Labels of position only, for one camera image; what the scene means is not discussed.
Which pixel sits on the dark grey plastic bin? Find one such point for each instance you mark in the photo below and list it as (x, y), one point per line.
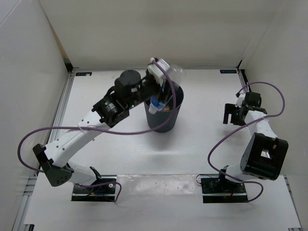
(162, 122)

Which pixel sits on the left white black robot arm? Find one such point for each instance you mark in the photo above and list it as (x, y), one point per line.
(55, 157)

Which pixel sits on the right blue corner sticker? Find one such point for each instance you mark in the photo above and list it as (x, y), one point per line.
(228, 71)

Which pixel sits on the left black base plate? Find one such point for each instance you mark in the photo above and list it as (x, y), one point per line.
(105, 193)

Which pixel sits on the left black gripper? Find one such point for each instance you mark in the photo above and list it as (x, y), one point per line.
(165, 93)

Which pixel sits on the left blue corner sticker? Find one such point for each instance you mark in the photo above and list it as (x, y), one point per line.
(83, 74)

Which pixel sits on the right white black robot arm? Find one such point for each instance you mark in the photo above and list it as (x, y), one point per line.
(265, 153)

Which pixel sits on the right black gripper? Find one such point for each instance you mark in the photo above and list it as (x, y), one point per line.
(230, 109)

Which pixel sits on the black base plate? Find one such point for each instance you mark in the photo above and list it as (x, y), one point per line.
(217, 190)
(105, 193)

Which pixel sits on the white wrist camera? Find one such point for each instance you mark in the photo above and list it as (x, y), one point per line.
(240, 99)
(154, 70)

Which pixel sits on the blue corner sticker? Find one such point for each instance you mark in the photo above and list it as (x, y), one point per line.
(83, 74)
(228, 71)

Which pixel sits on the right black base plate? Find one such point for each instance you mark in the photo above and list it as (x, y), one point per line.
(217, 190)

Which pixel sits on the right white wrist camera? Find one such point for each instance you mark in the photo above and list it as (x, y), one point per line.
(240, 99)

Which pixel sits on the clear bottle blue label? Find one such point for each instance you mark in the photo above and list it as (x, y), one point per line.
(163, 101)

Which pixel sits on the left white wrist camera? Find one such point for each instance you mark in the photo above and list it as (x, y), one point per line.
(154, 70)

